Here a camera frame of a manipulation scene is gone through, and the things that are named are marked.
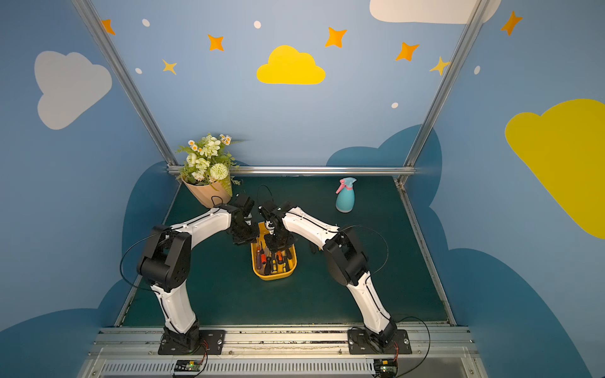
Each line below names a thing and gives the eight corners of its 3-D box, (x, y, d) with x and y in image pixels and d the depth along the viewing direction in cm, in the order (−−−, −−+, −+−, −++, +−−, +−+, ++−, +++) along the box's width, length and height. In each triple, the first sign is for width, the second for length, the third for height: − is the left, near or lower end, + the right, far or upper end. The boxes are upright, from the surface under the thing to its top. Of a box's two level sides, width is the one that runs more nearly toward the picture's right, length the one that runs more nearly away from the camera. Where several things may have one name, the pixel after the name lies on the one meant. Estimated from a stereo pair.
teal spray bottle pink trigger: (334, 213, 111) (339, 185, 96) (333, 205, 114) (338, 176, 99) (352, 213, 111) (360, 185, 96) (351, 205, 115) (358, 177, 99)
